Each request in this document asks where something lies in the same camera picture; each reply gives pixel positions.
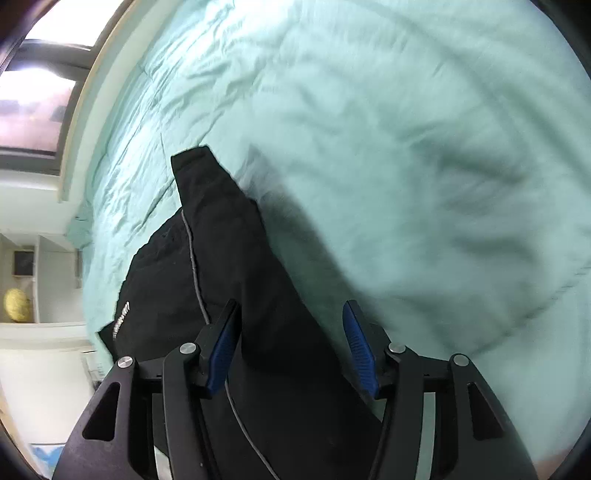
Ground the dark framed picture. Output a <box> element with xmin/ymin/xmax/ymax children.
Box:
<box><xmin>13</xmin><ymin>250</ymin><xmax>36</xmax><ymax>278</ymax></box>

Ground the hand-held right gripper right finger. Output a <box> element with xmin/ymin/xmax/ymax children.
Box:
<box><xmin>342</xmin><ymin>300</ymin><xmax>539</xmax><ymax>480</ymax></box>

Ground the mint green comforter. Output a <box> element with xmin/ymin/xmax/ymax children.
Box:
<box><xmin>65</xmin><ymin>0</ymin><xmax>591</xmax><ymax>468</ymax></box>

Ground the white shelf unit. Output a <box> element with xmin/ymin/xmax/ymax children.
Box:
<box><xmin>0</xmin><ymin>168</ymin><xmax>100</xmax><ymax>444</ymax></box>

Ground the yellow round object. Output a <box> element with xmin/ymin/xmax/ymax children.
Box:
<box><xmin>4</xmin><ymin>287</ymin><xmax>33</xmax><ymax>323</ymax></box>

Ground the black hooded jacket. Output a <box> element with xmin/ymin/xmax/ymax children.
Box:
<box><xmin>96</xmin><ymin>145</ymin><xmax>385</xmax><ymax>480</ymax></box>

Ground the window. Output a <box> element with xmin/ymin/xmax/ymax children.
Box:
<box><xmin>0</xmin><ymin>0</ymin><xmax>126</xmax><ymax>174</ymax></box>

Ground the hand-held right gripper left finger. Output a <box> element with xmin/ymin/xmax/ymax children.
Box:
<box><xmin>51</xmin><ymin>299</ymin><xmax>242</xmax><ymax>480</ymax></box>

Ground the blue white patterned item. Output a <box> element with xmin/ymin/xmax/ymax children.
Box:
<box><xmin>30</xmin><ymin>442</ymin><xmax>68</xmax><ymax>479</ymax></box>

